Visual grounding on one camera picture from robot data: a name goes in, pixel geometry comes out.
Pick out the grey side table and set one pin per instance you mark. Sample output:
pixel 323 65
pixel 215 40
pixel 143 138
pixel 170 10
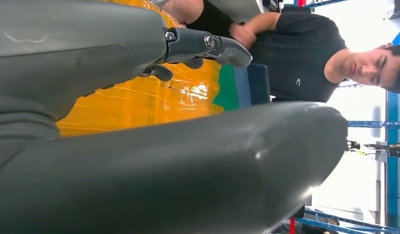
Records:
pixel 238 9

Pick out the yellow plastic sheet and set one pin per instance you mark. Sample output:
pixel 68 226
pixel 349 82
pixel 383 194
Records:
pixel 138 103

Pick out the black device on stand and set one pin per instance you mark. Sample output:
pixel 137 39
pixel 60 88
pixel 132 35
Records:
pixel 397 151

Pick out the blue metal shelving rack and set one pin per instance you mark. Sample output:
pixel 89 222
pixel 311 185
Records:
pixel 392 161

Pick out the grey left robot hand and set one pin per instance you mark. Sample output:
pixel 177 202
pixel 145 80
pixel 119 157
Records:
pixel 154 177

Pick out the green table mat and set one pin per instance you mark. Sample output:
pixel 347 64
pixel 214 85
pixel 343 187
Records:
pixel 227 93

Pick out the person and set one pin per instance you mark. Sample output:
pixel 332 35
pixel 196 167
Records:
pixel 297 55

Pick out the blue tablet case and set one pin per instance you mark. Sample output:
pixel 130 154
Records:
pixel 251 87

